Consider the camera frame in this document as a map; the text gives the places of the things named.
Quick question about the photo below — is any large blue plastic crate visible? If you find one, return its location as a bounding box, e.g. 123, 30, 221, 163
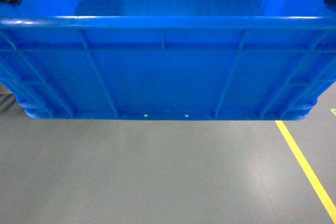
1, 0, 335, 120

